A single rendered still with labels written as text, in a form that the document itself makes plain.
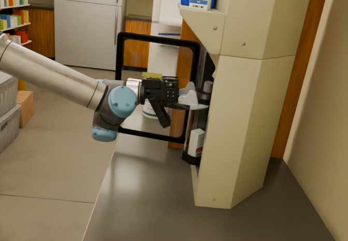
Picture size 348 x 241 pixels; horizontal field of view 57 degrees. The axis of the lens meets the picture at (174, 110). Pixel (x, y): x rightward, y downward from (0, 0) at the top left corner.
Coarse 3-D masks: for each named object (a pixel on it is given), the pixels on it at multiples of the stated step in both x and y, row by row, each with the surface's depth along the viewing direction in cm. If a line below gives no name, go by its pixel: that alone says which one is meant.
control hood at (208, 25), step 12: (180, 12) 78; (192, 12) 78; (204, 12) 78; (216, 12) 81; (192, 24) 79; (204, 24) 79; (216, 24) 79; (204, 36) 80; (216, 36) 80; (216, 48) 81
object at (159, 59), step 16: (128, 48) 116; (144, 48) 115; (160, 48) 114; (176, 48) 113; (128, 64) 118; (144, 64) 117; (160, 64) 116; (176, 64) 115; (128, 80) 120; (144, 112) 124; (176, 112) 122; (128, 128) 127; (144, 128) 126; (160, 128) 125; (176, 128) 124
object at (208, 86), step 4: (204, 84) 99; (208, 84) 98; (212, 84) 98; (200, 88) 102; (204, 88) 99; (208, 88) 98; (212, 88) 99; (196, 92) 98; (200, 92) 98; (204, 92) 98; (208, 92) 98; (200, 96) 97; (204, 96) 96; (208, 96) 96
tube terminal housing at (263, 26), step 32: (224, 0) 83; (256, 0) 77; (288, 0) 82; (224, 32) 80; (256, 32) 80; (288, 32) 88; (224, 64) 83; (256, 64) 83; (288, 64) 94; (224, 96) 86; (256, 96) 87; (224, 128) 89; (256, 128) 93; (224, 160) 93; (256, 160) 101; (224, 192) 97
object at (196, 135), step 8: (192, 112) 100; (200, 112) 98; (208, 112) 98; (192, 120) 100; (200, 120) 98; (192, 128) 101; (200, 128) 99; (192, 136) 101; (200, 136) 100; (184, 144) 105; (192, 144) 102; (200, 144) 101; (192, 152) 103; (200, 152) 102
